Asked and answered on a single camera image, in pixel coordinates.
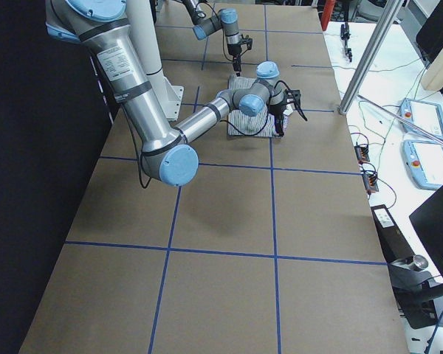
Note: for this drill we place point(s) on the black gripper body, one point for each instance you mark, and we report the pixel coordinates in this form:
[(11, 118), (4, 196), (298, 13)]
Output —
[(276, 110), (232, 49)]

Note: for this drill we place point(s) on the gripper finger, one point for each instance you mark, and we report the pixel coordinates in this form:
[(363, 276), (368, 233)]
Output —
[(237, 65), (279, 129)]

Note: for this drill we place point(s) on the navy white striped polo shirt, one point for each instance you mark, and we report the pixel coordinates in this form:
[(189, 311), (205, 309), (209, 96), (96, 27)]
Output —
[(252, 117)]

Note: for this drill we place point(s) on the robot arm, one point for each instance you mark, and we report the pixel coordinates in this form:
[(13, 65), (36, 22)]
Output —
[(207, 21), (121, 35)]

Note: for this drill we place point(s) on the orange circuit board far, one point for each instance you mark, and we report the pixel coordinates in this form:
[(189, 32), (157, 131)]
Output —
[(361, 152)]

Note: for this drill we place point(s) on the orange circuit board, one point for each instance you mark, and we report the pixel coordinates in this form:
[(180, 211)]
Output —
[(361, 152), (370, 181)]

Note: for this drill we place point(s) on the red cylinder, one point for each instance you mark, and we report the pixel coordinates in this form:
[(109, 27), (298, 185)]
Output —
[(327, 13)]

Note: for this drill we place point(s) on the orange circuit board near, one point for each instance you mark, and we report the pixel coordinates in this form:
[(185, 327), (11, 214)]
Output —
[(370, 181)]

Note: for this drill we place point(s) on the far teach pendant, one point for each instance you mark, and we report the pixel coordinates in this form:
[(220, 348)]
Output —
[(426, 115)]

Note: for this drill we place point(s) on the teach pendant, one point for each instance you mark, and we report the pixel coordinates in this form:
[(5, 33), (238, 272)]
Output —
[(424, 163), (426, 115)]

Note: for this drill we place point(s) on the near teach pendant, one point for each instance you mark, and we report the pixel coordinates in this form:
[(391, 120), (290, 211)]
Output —
[(424, 163)]

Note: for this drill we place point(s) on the black box with label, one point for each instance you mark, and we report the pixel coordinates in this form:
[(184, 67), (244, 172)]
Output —
[(393, 243)]

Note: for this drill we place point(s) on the black monitor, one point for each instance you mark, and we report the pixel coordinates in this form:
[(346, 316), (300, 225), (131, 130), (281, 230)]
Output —
[(427, 221)]

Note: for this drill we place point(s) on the aluminium frame post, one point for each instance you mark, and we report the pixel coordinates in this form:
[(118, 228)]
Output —
[(381, 29)]

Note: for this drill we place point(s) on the camera mount stand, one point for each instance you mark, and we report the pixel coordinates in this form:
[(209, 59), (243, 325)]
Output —
[(419, 295)]

